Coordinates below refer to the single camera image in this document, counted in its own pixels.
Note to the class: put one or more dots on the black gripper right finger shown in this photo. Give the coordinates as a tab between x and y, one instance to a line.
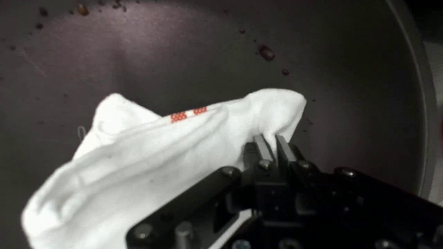
285	154

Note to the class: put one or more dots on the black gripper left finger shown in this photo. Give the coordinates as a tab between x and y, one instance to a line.
260	154

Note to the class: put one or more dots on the plain white cloth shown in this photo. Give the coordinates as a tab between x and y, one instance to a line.
139	171

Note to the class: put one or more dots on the black frying pan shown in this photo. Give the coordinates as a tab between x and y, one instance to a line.
184	46

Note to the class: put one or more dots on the brown food crumb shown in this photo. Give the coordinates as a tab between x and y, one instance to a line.
266	53
83	9

